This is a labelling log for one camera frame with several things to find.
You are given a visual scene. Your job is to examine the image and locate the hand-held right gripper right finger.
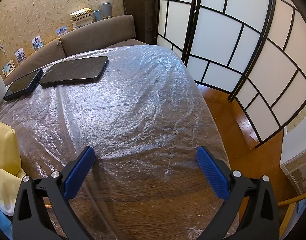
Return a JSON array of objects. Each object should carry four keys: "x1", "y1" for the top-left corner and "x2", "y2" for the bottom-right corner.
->
[{"x1": 196, "y1": 146, "x2": 280, "y2": 240}]

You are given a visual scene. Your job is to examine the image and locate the wooden chair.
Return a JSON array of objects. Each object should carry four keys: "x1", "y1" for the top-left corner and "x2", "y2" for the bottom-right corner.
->
[{"x1": 277, "y1": 192, "x2": 306, "y2": 240}]

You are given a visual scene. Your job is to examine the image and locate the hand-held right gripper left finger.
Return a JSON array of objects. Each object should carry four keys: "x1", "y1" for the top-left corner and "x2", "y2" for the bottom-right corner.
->
[{"x1": 12, "y1": 146, "x2": 96, "y2": 240}]

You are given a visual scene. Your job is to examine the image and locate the black-framed folding screen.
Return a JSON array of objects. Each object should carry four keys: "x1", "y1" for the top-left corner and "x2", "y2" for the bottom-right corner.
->
[{"x1": 156, "y1": 0, "x2": 306, "y2": 149}]

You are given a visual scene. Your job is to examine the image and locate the stack of books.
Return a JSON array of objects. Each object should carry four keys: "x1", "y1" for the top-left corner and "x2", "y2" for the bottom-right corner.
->
[{"x1": 69, "y1": 8, "x2": 96, "y2": 31}]

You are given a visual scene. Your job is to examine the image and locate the grey cylindrical speaker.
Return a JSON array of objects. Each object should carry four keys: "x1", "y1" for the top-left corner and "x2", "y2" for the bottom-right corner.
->
[{"x1": 101, "y1": 2, "x2": 113, "y2": 19}]

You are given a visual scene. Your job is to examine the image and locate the blue cloth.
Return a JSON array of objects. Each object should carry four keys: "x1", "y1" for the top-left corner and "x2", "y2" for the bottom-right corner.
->
[{"x1": 0, "y1": 197, "x2": 14, "y2": 240}]

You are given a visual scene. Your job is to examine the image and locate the small black tablet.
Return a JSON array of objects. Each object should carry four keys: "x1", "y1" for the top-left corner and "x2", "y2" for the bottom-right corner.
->
[{"x1": 3, "y1": 68, "x2": 44, "y2": 101}]

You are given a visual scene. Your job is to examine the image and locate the large black tablet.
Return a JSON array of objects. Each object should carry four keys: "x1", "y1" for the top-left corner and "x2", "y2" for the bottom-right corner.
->
[{"x1": 40, "y1": 56, "x2": 109, "y2": 88}]

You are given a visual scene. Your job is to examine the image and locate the yellow paper bag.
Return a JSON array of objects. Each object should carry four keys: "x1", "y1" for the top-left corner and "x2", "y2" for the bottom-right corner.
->
[{"x1": 0, "y1": 118, "x2": 26, "y2": 216}]

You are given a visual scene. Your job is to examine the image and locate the brown fabric sofa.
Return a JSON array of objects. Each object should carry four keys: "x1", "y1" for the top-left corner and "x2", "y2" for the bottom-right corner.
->
[{"x1": 4, "y1": 14, "x2": 150, "y2": 87}]

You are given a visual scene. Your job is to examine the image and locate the person wall photo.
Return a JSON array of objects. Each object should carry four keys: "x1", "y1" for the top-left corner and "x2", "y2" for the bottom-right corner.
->
[
  {"x1": 31, "y1": 36, "x2": 45, "y2": 51},
  {"x1": 14, "y1": 48, "x2": 26, "y2": 63},
  {"x1": 2, "y1": 60, "x2": 16, "y2": 77}
]

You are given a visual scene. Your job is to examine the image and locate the white painted cabinet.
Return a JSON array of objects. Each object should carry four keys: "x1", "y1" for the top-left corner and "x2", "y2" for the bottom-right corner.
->
[{"x1": 279, "y1": 127, "x2": 306, "y2": 201}]

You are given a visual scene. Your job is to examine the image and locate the dark wooden dresser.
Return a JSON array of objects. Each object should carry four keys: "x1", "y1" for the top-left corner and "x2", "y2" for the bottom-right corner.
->
[{"x1": 122, "y1": 0, "x2": 160, "y2": 46}]

